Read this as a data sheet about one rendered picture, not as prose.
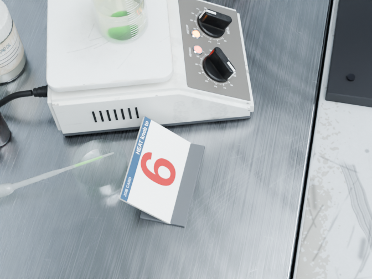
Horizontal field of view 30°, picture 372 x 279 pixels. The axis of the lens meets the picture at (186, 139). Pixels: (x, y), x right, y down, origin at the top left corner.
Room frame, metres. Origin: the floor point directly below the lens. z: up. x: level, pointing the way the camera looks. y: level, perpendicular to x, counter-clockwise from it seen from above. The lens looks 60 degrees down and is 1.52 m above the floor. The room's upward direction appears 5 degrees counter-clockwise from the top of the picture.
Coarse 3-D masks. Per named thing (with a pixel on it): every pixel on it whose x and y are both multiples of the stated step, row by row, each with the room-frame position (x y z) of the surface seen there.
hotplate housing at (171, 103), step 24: (168, 0) 0.48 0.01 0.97; (240, 24) 0.48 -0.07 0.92; (48, 96) 0.38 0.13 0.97; (72, 96) 0.37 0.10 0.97; (96, 96) 0.37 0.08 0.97; (120, 96) 0.37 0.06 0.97; (144, 96) 0.37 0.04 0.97; (168, 96) 0.37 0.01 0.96; (192, 96) 0.37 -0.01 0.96; (216, 96) 0.37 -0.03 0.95; (72, 120) 0.37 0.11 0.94; (96, 120) 0.37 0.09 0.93; (120, 120) 0.37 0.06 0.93; (168, 120) 0.37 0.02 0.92; (192, 120) 0.37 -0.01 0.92; (216, 120) 0.37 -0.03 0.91
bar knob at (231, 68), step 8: (216, 48) 0.41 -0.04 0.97; (208, 56) 0.41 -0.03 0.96; (216, 56) 0.41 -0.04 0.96; (224, 56) 0.41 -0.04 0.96; (208, 64) 0.40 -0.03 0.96; (216, 64) 0.40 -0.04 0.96; (224, 64) 0.40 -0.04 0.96; (208, 72) 0.39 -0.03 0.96; (216, 72) 0.40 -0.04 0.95; (224, 72) 0.39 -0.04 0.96; (232, 72) 0.39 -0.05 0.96; (216, 80) 0.39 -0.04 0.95; (224, 80) 0.39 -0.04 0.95
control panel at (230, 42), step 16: (192, 0) 0.49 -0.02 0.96; (192, 16) 0.47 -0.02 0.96; (192, 32) 0.44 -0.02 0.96; (192, 48) 0.42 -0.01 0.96; (208, 48) 0.43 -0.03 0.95; (224, 48) 0.43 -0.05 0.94; (240, 48) 0.44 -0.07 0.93; (192, 64) 0.40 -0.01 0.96; (240, 64) 0.42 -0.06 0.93; (192, 80) 0.38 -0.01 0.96; (208, 80) 0.39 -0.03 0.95; (240, 80) 0.40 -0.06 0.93; (240, 96) 0.38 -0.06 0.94
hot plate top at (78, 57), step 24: (48, 0) 0.48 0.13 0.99; (72, 0) 0.47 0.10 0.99; (48, 24) 0.45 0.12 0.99; (72, 24) 0.44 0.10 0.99; (96, 24) 0.44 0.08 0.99; (168, 24) 0.43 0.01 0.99; (48, 48) 0.42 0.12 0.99; (72, 48) 0.41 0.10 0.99; (96, 48) 0.41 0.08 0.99; (120, 48) 0.41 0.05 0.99; (144, 48) 0.41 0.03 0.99; (168, 48) 0.40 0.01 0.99; (48, 72) 0.39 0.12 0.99; (72, 72) 0.39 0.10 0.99; (96, 72) 0.38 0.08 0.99; (120, 72) 0.38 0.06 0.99; (144, 72) 0.38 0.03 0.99; (168, 72) 0.38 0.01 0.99
